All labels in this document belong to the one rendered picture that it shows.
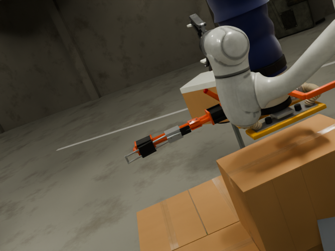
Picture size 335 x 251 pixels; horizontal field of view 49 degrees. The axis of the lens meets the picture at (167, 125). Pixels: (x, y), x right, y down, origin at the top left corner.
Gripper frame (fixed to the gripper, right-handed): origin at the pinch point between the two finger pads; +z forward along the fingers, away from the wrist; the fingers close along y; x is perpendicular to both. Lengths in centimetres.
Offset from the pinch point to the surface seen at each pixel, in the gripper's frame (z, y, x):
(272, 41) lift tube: 12.5, 12.9, 31.7
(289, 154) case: 13, 63, 24
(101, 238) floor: 191, 158, -115
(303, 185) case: 0, 72, 21
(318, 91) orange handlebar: -5.6, 34.3, 35.2
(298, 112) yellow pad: 10, 45, 32
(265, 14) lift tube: 15.2, 2.1, 33.6
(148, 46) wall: 990, 62, 67
